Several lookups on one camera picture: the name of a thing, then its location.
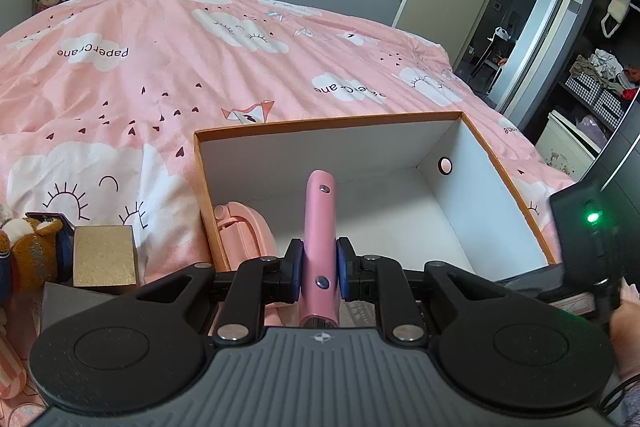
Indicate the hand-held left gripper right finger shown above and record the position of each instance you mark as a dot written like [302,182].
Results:
[343,267]

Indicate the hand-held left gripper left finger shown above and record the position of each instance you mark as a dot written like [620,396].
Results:
[296,267]

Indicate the pink folding stick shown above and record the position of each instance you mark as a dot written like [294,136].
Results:
[318,232]

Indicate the orange cardboard box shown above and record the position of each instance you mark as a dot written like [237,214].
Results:
[350,142]

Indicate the gold box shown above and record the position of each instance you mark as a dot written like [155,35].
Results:
[105,257]

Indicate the brown bear plush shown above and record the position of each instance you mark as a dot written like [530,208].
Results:
[30,252]

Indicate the person's right hand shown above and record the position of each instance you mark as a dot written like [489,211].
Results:
[627,337]

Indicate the houndstooth storage basket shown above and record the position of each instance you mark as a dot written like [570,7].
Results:
[595,99]

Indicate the pile of clothes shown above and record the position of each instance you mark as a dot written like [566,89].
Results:
[597,67]

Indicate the dark chair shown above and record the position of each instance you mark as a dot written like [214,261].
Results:
[487,59]

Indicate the white plastic bag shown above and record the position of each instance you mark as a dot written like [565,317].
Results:
[501,33]

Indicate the white handbag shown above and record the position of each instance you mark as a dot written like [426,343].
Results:
[617,9]

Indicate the pink printed duvet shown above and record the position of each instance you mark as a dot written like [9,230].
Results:
[175,57]

